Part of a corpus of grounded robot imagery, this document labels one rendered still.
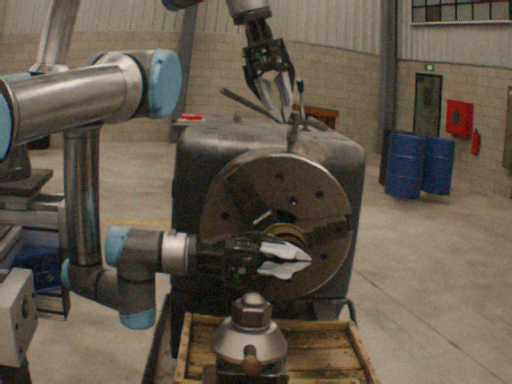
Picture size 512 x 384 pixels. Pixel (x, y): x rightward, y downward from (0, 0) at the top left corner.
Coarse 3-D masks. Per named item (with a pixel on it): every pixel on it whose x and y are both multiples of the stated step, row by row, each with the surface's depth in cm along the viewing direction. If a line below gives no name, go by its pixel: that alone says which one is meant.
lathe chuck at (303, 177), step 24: (264, 168) 108; (288, 168) 108; (312, 168) 108; (216, 192) 109; (264, 192) 109; (288, 192) 109; (312, 192) 110; (336, 192) 110; (216, 216) 110; (240, 216) 110; (312, 216) 111; (336, 240) 112; (312, 264) 113; (336, 264) 113; (264, 288) 113; (288, 288) 114; (312, 288) 114
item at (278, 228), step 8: (272, 224) 101; (280, 224) 101; (288, 224) 101; (272, 232) 99; (280, 232) 98; (288, 232) 98; (296, 232) 100; (288, 240) 96; (296, 240) 97; (304, 240) 102; (304, 248) 98; (264, 256) 97; (296, 272) 98
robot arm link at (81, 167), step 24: (72, 144) 87; (96, 144) 90; (72, 168) 88; (96, 168) 91; (72, 192) 90; (96, 192) 93; (72, 216) 91; (96, 216) 93; (72, 240) 92; (96, 240) 94; (72, 264) 94; (96, 264) 95; (72, 288) 96; (96, 288) 93
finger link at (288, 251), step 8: (264, 248) 93; (272, 248) 93; (280, 248) 94; (288, 248) 94; (296, 248) 94; (272, 256) 94; (280, 256) 90; (288, 256) 90; (296, 256) 94; (304, 256) 95
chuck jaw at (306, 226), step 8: (328, 216) 111; (336, 216) 110; (344, 216) 111; (296, 224) 108; (304, 224) 108; (312, 224) 107; (320, 224) 106; (328, 224) 107; (336, 224) 107; (344, 224) 107; (304, 232) 103; (312, 232) 103; (320, 232) 105; (328, 232) 107; (336, 232) 107; (344, 232) 107; (312, 240) 103; (320, 240) 105; (328, 240) 108; (312, 248) 104
